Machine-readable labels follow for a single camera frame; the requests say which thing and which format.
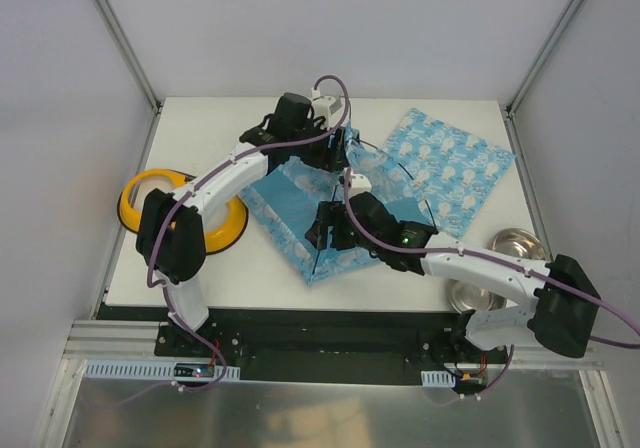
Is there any black tent pole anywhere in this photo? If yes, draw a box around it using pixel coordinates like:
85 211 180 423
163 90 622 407
346 138 435 226
313 174 344 270

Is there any right white cable duct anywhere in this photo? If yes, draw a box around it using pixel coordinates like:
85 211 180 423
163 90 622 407
420 371 456 389

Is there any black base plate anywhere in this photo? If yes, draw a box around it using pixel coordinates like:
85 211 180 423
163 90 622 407
154 309 506 386

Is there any blue snowman pet tent fabric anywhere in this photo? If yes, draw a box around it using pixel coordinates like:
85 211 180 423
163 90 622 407
240 127 436 285

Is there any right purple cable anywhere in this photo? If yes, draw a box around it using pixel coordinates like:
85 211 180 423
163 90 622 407
342 167 640 403

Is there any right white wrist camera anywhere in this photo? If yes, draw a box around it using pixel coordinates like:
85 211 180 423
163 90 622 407
345 172 372 198

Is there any blue snowman tent mat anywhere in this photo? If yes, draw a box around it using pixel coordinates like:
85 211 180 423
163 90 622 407
383 108 515 238

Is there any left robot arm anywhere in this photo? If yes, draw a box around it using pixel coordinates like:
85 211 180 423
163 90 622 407
136 90 350 357

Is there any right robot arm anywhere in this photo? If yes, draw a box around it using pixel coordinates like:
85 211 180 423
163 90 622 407
305 192 600 363

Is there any left white cable duct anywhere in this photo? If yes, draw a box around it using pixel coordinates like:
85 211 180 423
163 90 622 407
85 360 240 382

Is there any white cable duct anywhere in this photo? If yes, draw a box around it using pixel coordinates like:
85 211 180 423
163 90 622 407
420 371 456 389
85 360 240 382

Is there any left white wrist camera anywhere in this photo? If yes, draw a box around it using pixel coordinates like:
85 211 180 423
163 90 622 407
311 95 343 126

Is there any steel pet bowl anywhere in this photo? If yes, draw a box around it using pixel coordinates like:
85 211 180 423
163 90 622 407
446 280 507 313
489 228 549 260

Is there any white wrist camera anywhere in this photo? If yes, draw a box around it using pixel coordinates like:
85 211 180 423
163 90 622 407
345 172 372 198
311 95 343 126

